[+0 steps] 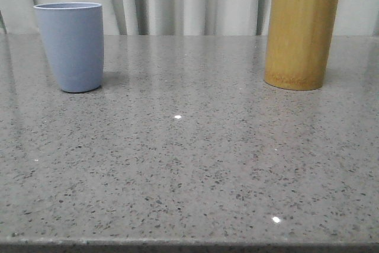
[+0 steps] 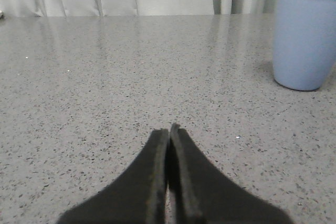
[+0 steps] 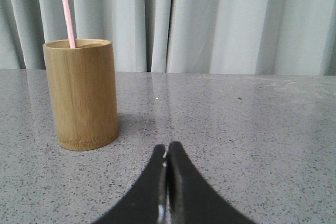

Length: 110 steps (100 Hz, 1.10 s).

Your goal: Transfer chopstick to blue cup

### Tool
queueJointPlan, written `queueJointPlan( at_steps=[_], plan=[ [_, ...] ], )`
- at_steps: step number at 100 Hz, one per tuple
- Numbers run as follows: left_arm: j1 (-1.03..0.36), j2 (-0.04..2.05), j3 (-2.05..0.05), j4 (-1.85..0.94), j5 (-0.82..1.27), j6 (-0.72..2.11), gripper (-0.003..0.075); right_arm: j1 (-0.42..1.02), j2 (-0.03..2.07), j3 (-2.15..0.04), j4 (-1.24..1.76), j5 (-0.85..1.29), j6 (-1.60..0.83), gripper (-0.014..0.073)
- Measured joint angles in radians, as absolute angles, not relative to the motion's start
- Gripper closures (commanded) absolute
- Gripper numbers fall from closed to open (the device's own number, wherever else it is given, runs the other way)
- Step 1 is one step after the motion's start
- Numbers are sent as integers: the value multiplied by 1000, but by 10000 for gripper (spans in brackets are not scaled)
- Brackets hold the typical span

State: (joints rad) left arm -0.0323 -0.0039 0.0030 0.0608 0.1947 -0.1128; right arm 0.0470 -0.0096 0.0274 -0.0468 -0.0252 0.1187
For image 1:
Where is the blue plastic cup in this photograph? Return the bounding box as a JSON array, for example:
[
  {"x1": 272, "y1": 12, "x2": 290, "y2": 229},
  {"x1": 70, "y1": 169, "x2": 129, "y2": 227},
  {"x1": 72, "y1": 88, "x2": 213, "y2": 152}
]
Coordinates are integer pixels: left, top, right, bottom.
[{"x1": 33, "y1": 2, "x2": 104, "y2": 93}]

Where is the bamboo chopstick holder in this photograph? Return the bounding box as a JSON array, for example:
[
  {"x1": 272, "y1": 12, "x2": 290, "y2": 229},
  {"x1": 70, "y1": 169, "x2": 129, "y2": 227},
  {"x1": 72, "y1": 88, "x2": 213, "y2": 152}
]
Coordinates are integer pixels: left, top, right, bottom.
[{"x1": 264, "y1": 0, "x2": 339, "y2": 91}]

